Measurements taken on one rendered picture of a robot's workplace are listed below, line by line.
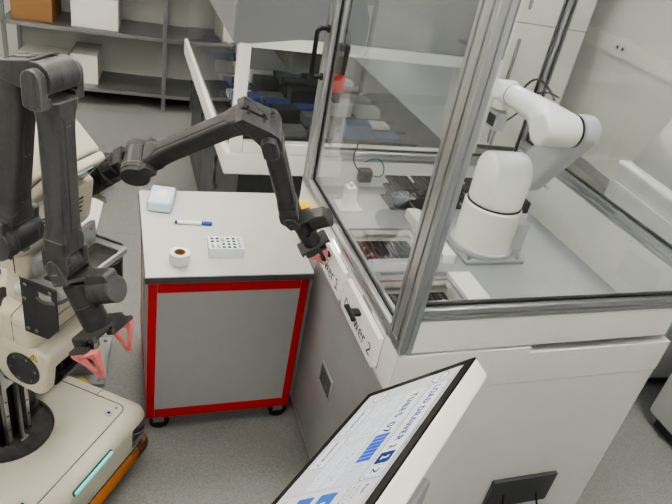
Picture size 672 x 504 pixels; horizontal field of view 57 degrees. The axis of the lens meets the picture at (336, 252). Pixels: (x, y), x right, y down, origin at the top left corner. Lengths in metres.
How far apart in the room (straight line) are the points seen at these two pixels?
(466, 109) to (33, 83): 0.81
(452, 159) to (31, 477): 1.56
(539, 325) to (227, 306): 1.06
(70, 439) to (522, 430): 1.46
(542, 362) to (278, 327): 0.97
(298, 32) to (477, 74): 1.36
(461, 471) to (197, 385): 1.02
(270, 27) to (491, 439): 1.69
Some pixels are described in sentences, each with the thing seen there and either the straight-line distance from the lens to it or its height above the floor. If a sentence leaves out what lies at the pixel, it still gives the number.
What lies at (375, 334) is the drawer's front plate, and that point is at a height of 0.92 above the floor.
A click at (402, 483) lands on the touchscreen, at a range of 1.04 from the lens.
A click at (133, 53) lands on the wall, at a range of 6.08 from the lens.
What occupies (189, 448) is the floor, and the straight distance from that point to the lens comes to 2.58.
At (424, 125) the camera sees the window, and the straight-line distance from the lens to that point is 1.53.
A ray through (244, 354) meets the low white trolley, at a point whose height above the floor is 0.38.
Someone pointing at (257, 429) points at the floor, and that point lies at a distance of 2.66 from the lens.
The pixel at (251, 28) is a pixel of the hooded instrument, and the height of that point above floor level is 1.42.
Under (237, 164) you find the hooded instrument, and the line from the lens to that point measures 2.72.
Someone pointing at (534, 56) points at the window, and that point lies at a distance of 1.39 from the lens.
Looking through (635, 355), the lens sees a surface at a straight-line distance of 2.16.
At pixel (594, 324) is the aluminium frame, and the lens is 1.94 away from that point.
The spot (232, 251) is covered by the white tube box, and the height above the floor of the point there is 0.79.
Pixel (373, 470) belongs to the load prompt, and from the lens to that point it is 1.08.
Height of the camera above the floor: 1.97
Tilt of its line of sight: 31 degrees down
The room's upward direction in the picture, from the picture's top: 11 degrees clockwise
